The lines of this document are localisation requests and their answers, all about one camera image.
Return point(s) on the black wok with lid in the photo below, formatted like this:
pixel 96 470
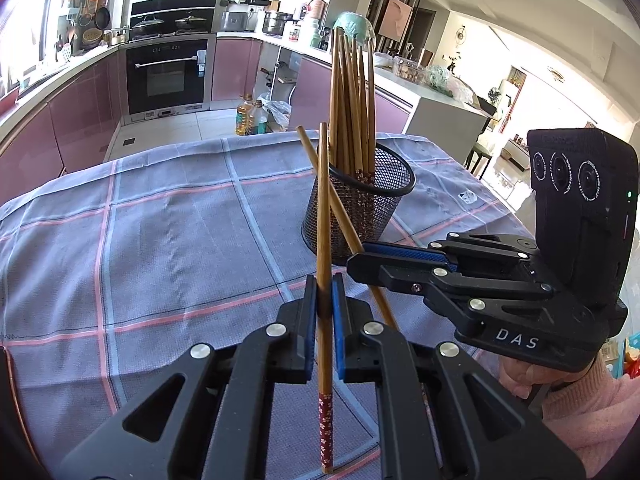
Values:
pixel 147 25

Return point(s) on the person's right hand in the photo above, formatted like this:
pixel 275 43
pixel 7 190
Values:
pixel 517 375

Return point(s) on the black pot with lid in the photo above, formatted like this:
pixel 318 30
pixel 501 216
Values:
pixel 190 23

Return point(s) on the black mesh pen holder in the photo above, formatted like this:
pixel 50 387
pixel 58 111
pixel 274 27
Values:
pixel 380 200

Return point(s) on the kitchen window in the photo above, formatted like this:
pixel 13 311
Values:
pixel 25 25

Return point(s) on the dark stool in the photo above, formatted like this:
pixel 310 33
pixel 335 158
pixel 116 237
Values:
pixel 479 157

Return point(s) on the red-tipped bamboo chopstick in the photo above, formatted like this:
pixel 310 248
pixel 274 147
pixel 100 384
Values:
pixel 345 222
pixel 324 220

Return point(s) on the woven basket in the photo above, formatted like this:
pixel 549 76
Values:
pixel 92 36

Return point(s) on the green plastic bag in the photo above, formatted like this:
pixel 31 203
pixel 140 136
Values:
pixel 447 82

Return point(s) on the person's right forearm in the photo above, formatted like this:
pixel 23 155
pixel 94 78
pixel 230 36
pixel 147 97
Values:
pixel 595 405

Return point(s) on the pink wall picture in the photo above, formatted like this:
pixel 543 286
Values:
pixel 395 17

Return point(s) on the blue checked tablecloth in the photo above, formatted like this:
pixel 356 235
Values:
pixel 175 260

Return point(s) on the bunch of bamboo chopsticks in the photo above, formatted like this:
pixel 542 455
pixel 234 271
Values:
pixel 350 125

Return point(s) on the pink kettle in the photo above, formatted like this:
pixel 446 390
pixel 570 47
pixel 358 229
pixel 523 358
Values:
pixel 317 10

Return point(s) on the white kitchen countertop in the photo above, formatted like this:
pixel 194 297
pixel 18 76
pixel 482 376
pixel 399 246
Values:
pixel 450 102

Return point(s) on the wall clock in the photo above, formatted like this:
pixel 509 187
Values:
pixel 461 37

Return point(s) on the clear plastic food container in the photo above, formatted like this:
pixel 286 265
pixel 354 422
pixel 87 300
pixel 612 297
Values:
pixel 406 69

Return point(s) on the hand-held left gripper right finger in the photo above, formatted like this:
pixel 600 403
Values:
pixel 337 330

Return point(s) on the stainless steel stockpot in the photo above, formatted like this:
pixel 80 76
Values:
pixel 277 24

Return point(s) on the pink base cabinet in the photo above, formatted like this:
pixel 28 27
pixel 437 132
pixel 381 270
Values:
pixel 65 120
pixel 310 90

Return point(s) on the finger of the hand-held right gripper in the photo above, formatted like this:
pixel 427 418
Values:
pixel 405 252
pixel 395 272

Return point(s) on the yellow cooking oil bottle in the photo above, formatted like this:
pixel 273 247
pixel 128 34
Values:
pixel 243 117

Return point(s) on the black frying pan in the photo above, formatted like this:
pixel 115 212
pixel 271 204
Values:
pixel 102 18

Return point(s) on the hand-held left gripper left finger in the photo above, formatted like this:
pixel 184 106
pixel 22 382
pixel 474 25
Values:
pixel 314 320

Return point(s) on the silver rice cooker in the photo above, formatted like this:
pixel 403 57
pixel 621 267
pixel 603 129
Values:
pixel 234 21

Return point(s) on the white plastic bag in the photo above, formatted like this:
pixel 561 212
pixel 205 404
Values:
pixel 279 114

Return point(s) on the black built-in oven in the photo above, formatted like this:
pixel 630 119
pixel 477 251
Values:
pixel 165 80

